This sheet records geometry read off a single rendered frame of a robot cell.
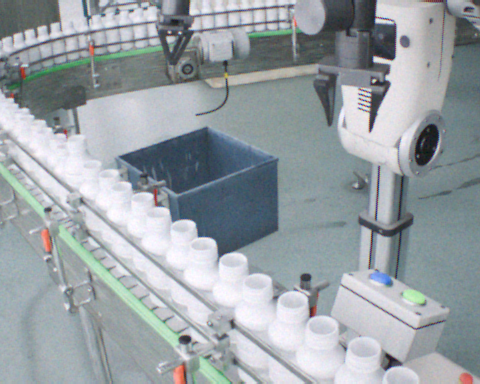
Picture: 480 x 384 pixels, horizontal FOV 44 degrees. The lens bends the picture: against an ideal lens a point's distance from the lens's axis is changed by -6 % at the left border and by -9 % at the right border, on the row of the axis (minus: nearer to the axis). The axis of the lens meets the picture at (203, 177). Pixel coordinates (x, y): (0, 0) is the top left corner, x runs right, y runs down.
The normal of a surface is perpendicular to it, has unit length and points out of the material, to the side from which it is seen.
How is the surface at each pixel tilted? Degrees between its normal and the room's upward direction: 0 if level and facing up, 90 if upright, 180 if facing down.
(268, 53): 90
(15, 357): 0
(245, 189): 90
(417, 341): 90
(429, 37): 90
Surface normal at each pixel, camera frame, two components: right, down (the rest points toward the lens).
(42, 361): -0.07, -0.89
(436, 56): 0.58, 0.33
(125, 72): 0.29, 0.40
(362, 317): -0.79, -0.02
